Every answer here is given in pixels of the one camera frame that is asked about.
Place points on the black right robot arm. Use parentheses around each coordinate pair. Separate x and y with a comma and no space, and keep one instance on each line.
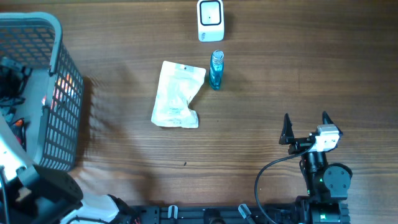
(327,184)

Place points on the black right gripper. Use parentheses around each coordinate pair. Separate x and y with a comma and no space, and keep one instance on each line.
(300,144)

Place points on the grey plastic mesh basket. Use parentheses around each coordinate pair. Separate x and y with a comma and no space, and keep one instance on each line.
(50,115)

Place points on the white barcode scanner box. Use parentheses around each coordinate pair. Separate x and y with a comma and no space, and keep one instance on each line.
(210,20)

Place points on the blue liquid plastic bottle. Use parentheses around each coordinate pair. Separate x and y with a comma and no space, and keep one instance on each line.
(216,69)

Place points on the white plastic pouch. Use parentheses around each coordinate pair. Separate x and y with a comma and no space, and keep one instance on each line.
(178,85)

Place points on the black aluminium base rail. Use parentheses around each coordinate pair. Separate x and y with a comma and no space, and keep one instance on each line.
(276,213)

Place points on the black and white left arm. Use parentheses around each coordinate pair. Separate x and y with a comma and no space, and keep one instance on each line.
(33,193)

